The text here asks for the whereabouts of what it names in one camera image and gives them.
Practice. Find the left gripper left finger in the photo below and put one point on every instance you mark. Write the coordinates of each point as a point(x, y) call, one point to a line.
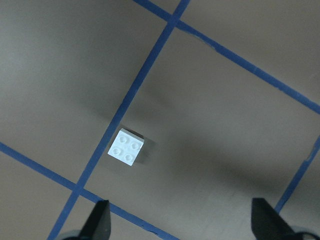
point(98, 224)

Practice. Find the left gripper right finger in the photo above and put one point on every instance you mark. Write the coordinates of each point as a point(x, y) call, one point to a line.
point(266, 223)

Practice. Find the white block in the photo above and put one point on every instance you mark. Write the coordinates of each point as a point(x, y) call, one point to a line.
point(126, 147)

